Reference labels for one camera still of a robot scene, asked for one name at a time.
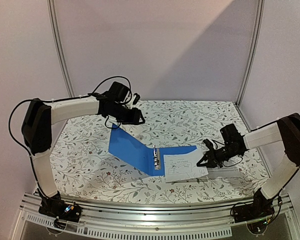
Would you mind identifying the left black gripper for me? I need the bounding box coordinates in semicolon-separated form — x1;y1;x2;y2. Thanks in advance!
107;102;145;125

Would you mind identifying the blue ring binder folder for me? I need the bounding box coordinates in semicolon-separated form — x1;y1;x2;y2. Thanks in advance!
108;124;197;177

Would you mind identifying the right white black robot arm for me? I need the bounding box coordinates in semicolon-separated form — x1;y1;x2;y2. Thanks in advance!
196;113;300;218

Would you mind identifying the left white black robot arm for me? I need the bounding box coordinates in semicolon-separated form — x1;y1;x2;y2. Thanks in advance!
21;81;145;217

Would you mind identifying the printed text paper sheet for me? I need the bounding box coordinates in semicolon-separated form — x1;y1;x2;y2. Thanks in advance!
207;166;240;179

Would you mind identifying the floral patterned tablecloth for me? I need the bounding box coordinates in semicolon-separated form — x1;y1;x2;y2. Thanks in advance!
50;100;269;205

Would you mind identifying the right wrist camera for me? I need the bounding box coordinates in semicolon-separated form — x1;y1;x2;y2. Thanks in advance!
203;138;215;150

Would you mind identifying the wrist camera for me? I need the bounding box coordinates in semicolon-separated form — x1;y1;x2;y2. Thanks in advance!
126;93;140;109
203;138;215;150

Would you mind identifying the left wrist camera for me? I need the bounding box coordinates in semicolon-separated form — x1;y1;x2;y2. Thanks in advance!
126;93;140;109

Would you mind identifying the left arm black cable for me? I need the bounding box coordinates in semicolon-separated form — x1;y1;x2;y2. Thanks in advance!
8;76;132;161

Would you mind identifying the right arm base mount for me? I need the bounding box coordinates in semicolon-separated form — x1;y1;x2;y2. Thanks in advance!
230;196;283;236

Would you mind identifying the left aluminium vertical post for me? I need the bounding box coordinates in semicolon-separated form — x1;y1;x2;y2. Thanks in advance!
46;0;78;106

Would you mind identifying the aluminium vertical post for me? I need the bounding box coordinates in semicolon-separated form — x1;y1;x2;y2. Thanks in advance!
234;0;265;106
46;0;78;106

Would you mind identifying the aluminium front rail frame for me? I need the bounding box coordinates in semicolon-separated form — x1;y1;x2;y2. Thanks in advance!
11;193;300;240

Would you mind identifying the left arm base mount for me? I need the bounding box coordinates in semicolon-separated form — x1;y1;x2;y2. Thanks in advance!
38;197;83;230

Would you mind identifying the right aluminium vertical post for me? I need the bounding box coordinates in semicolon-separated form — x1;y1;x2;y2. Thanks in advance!
234;0;265;106

